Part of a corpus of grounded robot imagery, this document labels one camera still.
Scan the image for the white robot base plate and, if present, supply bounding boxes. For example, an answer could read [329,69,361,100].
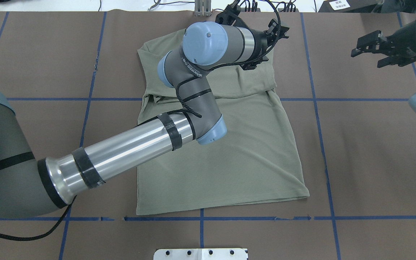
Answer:
[153,247,249,260]

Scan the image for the grey aluminium post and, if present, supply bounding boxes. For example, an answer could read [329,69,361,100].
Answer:
[194,0,212,17]

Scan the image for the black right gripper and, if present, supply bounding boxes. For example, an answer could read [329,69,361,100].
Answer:
[351,31,416,68]

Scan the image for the olive green long-sleeve shirt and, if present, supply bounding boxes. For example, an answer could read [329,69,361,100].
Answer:
[136,28,310,216]

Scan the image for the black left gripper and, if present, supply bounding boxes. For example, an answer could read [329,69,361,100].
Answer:
[215,7,290,70]

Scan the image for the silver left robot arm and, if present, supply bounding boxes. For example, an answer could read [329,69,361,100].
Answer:
[0,10,296,218]

